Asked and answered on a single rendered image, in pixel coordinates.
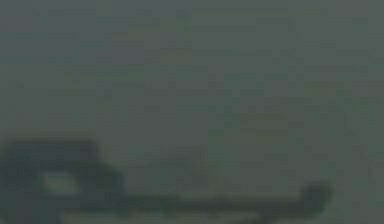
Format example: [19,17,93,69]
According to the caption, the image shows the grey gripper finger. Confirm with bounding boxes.
[128,181,335,218]

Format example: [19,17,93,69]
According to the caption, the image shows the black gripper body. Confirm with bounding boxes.
[87,161,132,217]

